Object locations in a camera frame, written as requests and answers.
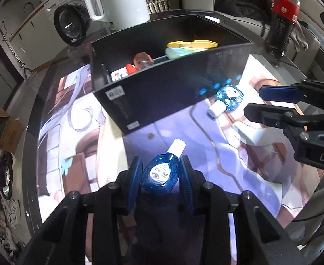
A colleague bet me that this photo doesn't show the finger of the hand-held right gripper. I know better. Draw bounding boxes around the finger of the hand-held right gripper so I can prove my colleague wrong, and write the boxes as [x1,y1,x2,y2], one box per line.
[244,103,324,173]
[259,79,324,107]

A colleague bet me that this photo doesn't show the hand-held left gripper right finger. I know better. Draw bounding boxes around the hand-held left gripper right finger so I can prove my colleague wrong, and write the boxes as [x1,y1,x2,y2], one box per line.
[178,155,308,265]

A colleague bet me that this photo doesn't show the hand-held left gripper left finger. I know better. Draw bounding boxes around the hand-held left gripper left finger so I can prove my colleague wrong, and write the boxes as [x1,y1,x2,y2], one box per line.
[26,156,144,265]

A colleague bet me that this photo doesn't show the blue eye drop bottle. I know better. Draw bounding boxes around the blue eye drop bottle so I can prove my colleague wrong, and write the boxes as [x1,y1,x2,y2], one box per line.
[207,85,245,118]
[141,139,186,194]

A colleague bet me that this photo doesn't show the black box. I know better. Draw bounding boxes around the black box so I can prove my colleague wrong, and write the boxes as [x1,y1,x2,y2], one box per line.
[91,14,254,136]

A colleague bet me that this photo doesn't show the white remote control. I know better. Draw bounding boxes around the white remote control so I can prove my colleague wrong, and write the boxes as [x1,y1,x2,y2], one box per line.
[111,70,128,82]

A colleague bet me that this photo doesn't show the clear handle screwdriver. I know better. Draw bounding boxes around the clear handle screwdriver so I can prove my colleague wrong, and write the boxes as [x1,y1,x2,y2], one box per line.
[134,52,155,69]

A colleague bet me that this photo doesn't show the printed desk mat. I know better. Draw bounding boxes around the printed desk mat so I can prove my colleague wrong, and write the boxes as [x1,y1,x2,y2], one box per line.
[37,52,324,265]

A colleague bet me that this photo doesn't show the grey clothes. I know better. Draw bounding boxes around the grey clothes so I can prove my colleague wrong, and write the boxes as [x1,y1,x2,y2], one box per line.
[292,22,309,52]

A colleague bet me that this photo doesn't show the cola bottle red label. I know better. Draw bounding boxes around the cola bottle red label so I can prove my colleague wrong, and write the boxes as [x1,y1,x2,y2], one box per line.
[264,0,301,60]

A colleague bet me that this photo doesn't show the yellow plastic tool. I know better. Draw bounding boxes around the yellow plastic tool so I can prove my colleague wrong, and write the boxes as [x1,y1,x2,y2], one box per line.
[167,40,218,49]

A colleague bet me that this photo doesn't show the pale green pack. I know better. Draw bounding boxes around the pale green pack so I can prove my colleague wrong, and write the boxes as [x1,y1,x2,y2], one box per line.
[165,47,208,59]

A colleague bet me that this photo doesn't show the grey sofa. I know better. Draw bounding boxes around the grey sofa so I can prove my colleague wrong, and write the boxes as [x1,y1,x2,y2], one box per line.
[180,0,324,70]

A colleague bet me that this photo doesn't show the black trash bag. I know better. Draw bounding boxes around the black trash bag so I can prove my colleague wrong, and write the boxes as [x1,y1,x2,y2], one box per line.
[0,153,15,200]

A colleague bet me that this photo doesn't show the cardboard box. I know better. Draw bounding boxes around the cardboard box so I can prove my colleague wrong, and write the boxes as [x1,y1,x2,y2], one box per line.
[0,105,24,154]

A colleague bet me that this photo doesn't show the wicker basket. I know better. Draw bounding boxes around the wicker basket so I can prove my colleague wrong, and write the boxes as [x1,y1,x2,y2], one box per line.
[145,0,171,14]

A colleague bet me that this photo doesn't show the white washing machine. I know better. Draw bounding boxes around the white washing machine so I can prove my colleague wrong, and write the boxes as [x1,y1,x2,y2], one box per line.
[42,0,107,45]

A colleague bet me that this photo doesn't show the white electric kettle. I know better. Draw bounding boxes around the white electric kettle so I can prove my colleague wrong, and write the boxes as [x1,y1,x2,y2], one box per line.
[81,0,151,30]

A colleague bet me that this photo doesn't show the white kitchen counter cabinet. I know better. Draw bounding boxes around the white kitchen counter cabinet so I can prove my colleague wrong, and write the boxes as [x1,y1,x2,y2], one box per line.
[0,0,58,70]

